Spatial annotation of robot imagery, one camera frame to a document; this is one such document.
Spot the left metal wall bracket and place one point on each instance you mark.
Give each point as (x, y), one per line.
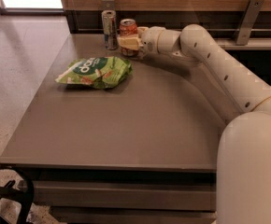
(108, 4)

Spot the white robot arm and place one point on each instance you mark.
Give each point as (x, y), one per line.
(243, 194)

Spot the green chip bag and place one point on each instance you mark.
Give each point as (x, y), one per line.
(98, 73)

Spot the lower grey cabinet drawer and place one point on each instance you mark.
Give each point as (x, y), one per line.
(74, 215)

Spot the orange red soda can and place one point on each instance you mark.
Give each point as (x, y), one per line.
(128, 27)

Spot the grey cabinet drawer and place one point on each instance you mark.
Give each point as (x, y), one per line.
(125, 195)
(74, 215)

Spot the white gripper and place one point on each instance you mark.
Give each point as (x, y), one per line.
(151, 40)

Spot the right metal wall bracket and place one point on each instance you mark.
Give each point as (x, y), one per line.
(250, 15)

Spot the black chair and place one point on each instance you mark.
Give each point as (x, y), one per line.
(23, 197)

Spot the silver blue redbull can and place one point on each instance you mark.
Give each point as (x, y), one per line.
(110, 29)

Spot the metal wall bracket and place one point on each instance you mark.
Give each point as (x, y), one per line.
(250, 15)
(108, 4)

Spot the grey cabinet drawer front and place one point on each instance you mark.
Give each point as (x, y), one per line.
(125, 195)

